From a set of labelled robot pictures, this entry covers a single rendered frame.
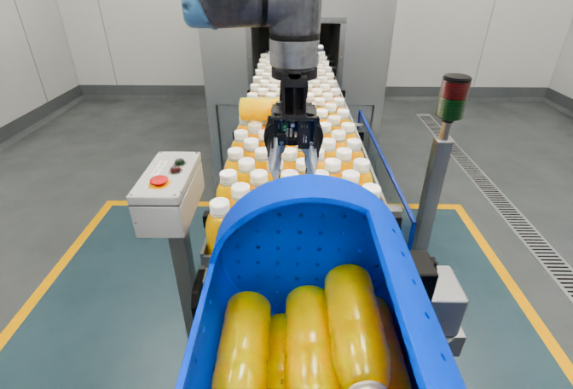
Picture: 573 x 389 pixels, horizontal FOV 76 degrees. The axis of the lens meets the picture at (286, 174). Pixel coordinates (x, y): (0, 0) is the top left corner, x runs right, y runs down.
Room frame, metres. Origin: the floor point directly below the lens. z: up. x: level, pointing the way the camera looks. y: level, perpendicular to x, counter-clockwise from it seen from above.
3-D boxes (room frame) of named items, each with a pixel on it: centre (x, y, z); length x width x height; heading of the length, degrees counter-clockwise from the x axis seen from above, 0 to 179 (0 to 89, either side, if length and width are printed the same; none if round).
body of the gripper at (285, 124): (0.57, -0.01, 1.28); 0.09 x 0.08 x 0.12; 179
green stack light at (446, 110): (0.86, -0.40, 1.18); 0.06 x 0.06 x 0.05
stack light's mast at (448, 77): (0.86, -0.40, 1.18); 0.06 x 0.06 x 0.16
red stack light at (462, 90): (0.86, -0.40, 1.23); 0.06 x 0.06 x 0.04
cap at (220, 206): (0.60, 0.13, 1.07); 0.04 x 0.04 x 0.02
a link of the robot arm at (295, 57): (0.57, -0.01, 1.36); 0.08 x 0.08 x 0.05
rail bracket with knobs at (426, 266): (0.52, -0.23, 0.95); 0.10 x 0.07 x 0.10; 89
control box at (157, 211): (0.68, 0.25, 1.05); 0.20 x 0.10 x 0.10; 179
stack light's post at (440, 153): (0.86, -0.40, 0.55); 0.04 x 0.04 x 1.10; 89
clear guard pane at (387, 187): (1.11, -0.31, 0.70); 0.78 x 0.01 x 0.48; 179
